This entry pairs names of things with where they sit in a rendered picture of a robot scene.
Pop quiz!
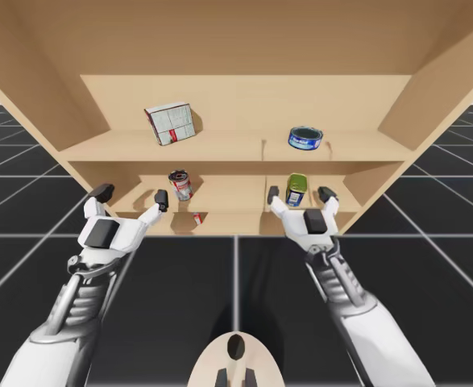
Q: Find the red and white can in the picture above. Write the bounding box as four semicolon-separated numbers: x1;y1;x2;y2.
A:
168;169;194;202

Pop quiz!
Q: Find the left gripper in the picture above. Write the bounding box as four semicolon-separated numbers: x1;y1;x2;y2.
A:
77;182;169;256

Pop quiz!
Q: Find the tan robot part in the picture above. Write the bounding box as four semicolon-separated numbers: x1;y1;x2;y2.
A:
187;331;285;387

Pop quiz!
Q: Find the pale wooden shelf unit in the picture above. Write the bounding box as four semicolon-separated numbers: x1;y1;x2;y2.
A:
0;0;473;237

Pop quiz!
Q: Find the green and blue rectangular can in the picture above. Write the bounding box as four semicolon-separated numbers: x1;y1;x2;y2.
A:
286;173;309;209

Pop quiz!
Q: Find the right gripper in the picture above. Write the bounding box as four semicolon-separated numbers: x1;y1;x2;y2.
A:
267;185;339;239

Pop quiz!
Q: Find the red and white carton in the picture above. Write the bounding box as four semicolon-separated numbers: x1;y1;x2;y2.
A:
143;102;194;146

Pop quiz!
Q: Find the blue flat can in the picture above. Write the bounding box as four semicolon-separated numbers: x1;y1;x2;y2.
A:
287;126;324;152

